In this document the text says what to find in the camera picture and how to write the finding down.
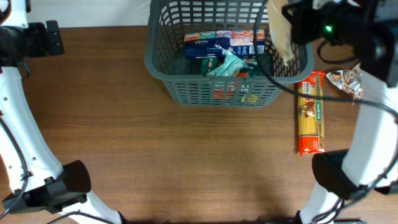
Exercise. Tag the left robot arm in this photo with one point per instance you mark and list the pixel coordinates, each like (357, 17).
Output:
(37, 179)

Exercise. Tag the brown white snack bag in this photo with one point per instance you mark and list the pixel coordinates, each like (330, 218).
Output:
(348, 81)

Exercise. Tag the yellow red spaghetti packet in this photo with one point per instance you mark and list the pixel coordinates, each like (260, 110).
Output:
(311, 133)

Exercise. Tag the light teal snack packet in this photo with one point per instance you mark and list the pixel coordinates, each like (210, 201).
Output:
(229, 68)

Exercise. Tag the cream Pantree pouch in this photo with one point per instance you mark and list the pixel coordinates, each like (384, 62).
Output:
(280, 29)

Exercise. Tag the dark grey plastic basket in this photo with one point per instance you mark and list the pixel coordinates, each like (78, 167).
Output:
(165, 58)

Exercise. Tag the Kleenex tissue multipack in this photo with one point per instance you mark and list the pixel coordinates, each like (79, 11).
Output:
(217, 43)

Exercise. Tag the green Nescafe coffee bag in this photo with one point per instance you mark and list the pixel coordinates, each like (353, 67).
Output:
(251, 71)

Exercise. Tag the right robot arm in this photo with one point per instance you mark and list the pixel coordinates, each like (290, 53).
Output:
(345, 177)

